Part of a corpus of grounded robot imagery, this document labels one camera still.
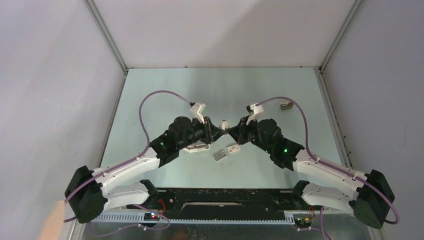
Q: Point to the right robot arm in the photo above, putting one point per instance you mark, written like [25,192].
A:
[367,196]

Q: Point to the small beige brown stapler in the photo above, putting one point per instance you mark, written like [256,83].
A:
[284,106]

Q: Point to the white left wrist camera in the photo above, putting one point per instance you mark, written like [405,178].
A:
[196,109]

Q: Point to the grey cable duct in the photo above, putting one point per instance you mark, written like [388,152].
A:
[146,218]

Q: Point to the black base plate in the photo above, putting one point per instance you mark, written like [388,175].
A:
[226,203]

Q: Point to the white stapler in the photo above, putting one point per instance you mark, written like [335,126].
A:
[194,148]

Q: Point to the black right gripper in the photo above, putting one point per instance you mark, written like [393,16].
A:
[238,132]

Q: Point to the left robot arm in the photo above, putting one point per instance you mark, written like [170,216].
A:
[90,192]

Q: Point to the staple tray with staples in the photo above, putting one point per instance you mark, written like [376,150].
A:
[220,156]

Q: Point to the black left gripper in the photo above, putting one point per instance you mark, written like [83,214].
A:
[211,132]

